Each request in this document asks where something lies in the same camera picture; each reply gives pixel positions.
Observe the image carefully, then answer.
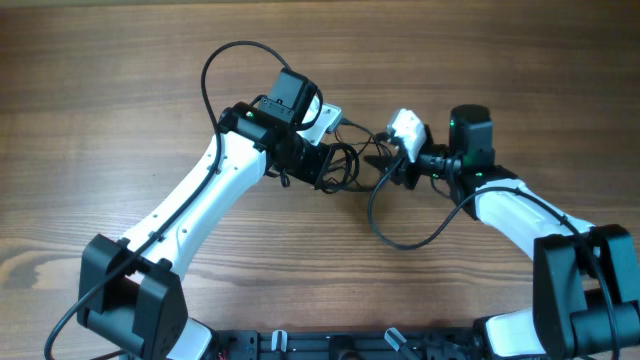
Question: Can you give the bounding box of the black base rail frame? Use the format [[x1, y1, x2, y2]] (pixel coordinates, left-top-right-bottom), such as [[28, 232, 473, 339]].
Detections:
[[203, 328, 488, 360]]

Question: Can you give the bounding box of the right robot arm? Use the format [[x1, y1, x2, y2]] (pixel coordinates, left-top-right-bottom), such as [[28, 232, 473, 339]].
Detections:
[[365, 104, 639, 359]]

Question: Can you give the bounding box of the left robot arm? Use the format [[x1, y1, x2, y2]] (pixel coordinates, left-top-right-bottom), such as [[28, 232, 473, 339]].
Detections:
[[74, 69, 342, 359]]

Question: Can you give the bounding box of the left camera cable black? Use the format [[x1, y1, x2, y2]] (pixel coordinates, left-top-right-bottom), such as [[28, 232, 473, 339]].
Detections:
[[43, 40, 294, 360]]

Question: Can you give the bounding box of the thin black USB cable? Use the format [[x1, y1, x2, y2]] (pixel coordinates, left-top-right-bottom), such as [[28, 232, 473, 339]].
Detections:
[[332, 117, 401, 194]]

